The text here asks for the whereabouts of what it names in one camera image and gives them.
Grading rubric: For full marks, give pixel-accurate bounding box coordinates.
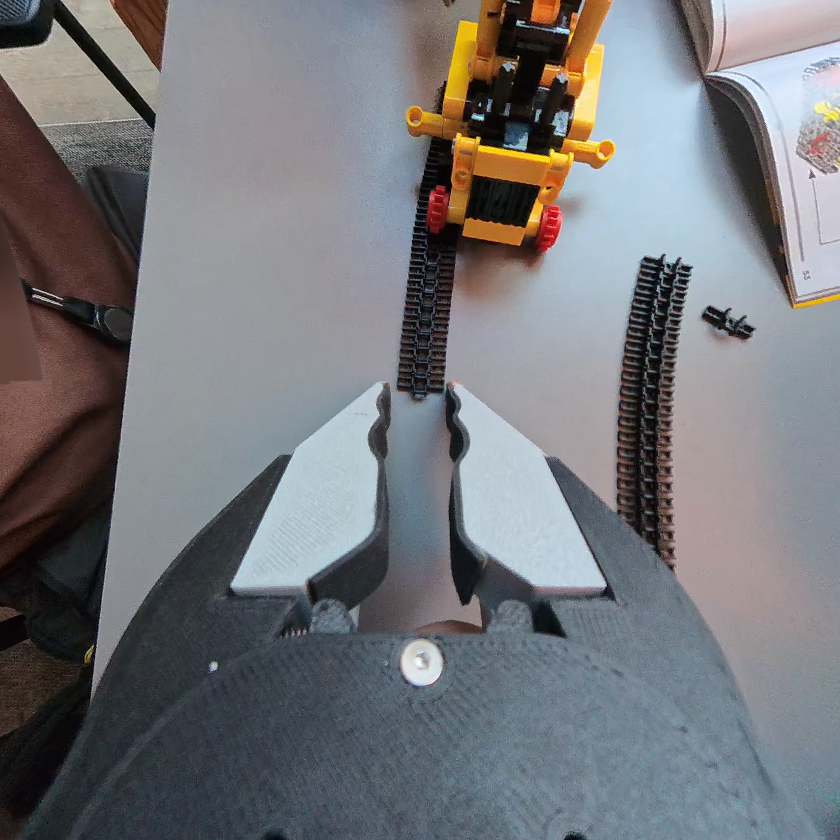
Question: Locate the black lego track strip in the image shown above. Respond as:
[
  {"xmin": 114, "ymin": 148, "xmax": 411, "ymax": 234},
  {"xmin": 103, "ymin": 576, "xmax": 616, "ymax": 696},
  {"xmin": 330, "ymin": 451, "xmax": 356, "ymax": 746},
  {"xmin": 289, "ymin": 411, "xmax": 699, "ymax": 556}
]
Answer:
[
  {"xmin": 395, "ymin": 79, "xmax": 463, "ymax": 403},
  {"xmin": 616, "ymin": 255, "xmax": 693, "ymax": 572}
]

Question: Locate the person's brown trouser leg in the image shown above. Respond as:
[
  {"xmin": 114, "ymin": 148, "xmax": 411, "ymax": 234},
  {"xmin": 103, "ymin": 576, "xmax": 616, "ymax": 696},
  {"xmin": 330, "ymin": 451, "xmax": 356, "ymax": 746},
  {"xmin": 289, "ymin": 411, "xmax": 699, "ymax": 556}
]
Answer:
[{"xmin": 0, "ymin": 72, "xmax": 139, "ymax": 572}]

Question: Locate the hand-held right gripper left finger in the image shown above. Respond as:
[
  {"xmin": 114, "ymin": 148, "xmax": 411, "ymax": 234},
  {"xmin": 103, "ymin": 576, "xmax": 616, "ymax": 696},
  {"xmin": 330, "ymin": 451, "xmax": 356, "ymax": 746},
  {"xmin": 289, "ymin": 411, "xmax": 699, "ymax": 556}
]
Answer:
[{"xmin": 230, "ymin": 381, "xmax": 392, "ymax": 618}]

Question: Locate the wooden panel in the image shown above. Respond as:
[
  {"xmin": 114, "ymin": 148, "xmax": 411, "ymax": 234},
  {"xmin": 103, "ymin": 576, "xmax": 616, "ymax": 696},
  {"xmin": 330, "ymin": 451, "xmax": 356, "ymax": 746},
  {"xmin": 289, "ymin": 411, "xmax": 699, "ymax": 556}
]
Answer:
[{"xmin": 112, "ymin": 0, "xmax": 169, "ymax": 72}]

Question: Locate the black strap with clip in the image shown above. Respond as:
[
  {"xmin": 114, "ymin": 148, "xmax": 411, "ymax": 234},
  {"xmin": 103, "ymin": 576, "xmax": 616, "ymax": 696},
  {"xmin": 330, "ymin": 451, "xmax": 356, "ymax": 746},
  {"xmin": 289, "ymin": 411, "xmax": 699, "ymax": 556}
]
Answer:
[{"xmin": 20, "ymin": 279, "xmax": 135, "ymax": 349}]

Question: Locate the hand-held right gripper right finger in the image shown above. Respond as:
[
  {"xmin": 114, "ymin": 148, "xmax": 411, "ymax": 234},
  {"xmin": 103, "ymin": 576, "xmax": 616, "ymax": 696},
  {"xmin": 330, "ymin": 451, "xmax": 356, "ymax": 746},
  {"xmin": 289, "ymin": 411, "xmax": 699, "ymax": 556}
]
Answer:
[{"xmin": 446, "ymin": 382, "xmax": 609, "ymax": 627}]

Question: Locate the black mesh chair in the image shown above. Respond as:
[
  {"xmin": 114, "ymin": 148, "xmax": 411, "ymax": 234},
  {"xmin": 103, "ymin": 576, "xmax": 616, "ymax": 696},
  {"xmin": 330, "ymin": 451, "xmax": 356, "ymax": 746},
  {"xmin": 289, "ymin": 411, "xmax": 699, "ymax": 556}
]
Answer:
[{"xmin": 0, "ymin": 0, "xmax": 158, "ymax": 129}]

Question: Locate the yellow lego vehicle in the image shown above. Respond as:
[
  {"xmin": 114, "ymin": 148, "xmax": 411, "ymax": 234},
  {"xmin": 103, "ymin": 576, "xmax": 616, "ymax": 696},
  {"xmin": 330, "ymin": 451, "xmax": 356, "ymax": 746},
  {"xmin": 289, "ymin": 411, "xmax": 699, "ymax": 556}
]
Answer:
[{"xmin": 405, "ymin": 0, "xmax": 616, "ymax": 253}]

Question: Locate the lego instruction booklet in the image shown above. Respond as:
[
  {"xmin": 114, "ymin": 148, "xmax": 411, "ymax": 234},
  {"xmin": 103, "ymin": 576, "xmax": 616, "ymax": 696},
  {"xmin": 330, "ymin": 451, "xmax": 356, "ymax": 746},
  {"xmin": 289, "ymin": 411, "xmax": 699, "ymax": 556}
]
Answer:
[{"xmin": 676, "ymin": 0, "xmax": 840, "ymax": 309}]

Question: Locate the small black lego track link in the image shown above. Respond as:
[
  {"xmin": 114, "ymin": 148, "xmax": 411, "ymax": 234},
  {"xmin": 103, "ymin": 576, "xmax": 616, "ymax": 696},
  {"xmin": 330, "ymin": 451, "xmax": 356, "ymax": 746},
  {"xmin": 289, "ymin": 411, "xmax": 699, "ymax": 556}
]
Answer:
[{"xmin": 701, "ymin": 304, "xmax": 757, "ymax": 340}]

